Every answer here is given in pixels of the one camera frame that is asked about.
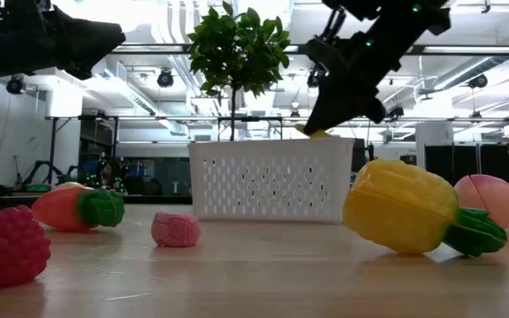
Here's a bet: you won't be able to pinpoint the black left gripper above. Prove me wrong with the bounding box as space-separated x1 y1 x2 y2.
0 0 126 84

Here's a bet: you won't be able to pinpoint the white pillar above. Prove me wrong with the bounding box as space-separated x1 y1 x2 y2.
415 122 454 171

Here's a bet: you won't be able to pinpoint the green potted tree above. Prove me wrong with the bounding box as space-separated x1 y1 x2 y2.
186 1 292 142

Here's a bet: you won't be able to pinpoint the pink toy peach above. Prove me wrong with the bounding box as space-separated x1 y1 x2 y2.
452 173 509 230

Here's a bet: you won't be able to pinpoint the small pink toy produce piece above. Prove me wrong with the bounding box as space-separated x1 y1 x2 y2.
150 211 202 248

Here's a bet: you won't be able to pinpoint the yellow toy pineapple green leaves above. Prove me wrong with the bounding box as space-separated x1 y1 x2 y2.
341 158 509 258

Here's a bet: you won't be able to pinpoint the black metal frame table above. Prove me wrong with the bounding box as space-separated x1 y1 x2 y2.
217 116 285 142

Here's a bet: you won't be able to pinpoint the black cabinet row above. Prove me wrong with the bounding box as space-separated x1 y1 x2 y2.
424 141 509 198

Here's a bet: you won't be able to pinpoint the white perforated plastic basket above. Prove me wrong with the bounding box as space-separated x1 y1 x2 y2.
186 136 356 224

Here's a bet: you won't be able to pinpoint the red toy raspberry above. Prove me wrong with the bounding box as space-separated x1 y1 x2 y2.
0 204 52 288

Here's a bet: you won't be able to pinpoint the black monitor behind basket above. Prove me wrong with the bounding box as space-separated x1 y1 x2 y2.
352 138 368 174

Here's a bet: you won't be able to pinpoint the black metal frame rack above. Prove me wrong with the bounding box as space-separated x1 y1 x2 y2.
44 115 121 186

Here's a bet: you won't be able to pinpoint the yellow toy produce piece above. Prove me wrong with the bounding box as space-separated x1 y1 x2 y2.
295 124 331 140

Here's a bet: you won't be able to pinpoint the person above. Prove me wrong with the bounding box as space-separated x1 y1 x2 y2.
99 161 126 195

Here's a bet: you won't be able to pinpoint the orange toy carrot green top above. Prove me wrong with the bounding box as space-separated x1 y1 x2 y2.
31 184 126 233

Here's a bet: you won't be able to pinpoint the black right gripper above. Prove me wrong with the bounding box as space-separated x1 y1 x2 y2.
301 8 453 136

